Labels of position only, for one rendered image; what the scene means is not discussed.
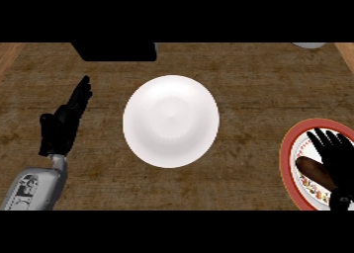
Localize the white plate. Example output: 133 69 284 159
121 74 221 169

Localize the black appliance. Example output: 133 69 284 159
68 42 158 62

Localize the grey round object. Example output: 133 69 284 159
291 42 327 50

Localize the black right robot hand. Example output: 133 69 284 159
305 127 354 211

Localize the brown sweet potato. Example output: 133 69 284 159
294 155 339 193

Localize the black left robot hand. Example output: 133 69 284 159
39 75 93 157

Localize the red rimmed patterned plate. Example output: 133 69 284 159
278 118 354 211

